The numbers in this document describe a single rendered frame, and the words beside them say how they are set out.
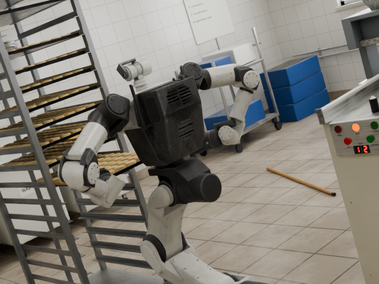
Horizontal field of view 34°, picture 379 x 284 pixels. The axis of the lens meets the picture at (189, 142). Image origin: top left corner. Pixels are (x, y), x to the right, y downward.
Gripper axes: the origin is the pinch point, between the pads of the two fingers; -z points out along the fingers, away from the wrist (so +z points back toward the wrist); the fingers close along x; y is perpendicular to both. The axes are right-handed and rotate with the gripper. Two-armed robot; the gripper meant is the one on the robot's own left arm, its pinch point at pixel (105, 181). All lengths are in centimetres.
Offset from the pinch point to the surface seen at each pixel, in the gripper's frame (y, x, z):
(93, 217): 11, -38, -92
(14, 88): 24, 48, -27
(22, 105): 23, 39, -27
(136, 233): -8, -45, -60
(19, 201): 44, -9, -65
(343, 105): -105, 1, 17
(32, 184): 33, 0, -46
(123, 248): 1, -55, -74
